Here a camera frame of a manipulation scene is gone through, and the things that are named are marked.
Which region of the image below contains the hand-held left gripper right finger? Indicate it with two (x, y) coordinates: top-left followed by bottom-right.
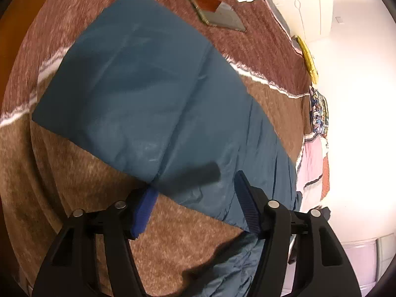
(234, 170), (362, 297)

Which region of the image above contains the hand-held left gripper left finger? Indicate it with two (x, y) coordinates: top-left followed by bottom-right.
(32, 187), (160, 297)

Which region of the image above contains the teal quilted jacket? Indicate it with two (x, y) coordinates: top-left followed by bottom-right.
(32, 0), (303, 297)

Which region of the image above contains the brown fleece blanket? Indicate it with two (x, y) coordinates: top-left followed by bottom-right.
(0, 0), (313, 297)

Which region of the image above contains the pink striped bedsheet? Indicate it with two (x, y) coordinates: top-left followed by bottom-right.
(295, 134), (331, 208)

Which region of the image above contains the colourful printed pillow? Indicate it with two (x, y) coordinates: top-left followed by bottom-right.
(309, 86), (329, 135)

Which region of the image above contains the white drawer cabinet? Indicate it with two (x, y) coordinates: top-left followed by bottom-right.
(340, 238), (391, 292)

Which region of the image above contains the dark tablet device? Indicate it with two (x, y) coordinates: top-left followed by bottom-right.
(184, 0), (247, 32)

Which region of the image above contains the white wardrobe door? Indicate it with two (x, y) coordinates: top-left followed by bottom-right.
(250, 0), (335, 42)

